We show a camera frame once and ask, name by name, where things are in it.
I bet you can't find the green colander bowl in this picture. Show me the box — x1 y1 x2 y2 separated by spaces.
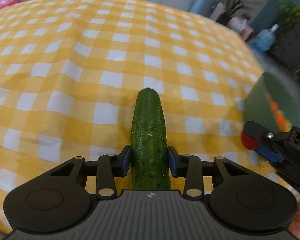
243 72 300 132

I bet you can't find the pink box on console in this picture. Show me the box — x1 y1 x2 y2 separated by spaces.
0 0 20 9

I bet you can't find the yellow white checkered tablecloth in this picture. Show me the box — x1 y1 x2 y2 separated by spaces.
0 0 283 232

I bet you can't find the green cucumber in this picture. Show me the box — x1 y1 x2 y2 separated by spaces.
131 88 171 191

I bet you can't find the dark grey drawer cabinet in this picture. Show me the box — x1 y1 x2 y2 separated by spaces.
271 23 300 68

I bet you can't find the orange mandarin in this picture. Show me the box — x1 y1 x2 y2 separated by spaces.
269 100 279 112
274 111 286 130

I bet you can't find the blue grey trash bin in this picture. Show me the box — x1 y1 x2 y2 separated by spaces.
189 0 221 17

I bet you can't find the red cherry tomato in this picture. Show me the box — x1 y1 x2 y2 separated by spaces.
241 130 260 151

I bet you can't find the trailing green pothos plant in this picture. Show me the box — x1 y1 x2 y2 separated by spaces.
277 0 300 35

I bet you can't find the blue water jug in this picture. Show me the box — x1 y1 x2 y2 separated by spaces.
252 24 279 54

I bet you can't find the pink small heater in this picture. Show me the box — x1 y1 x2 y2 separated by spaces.
240 25 254 41

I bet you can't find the white plastic bag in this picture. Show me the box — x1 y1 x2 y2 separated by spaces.
228 17 248 34

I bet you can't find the potted long leaf plant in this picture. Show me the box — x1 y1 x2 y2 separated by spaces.
216 0 252 26

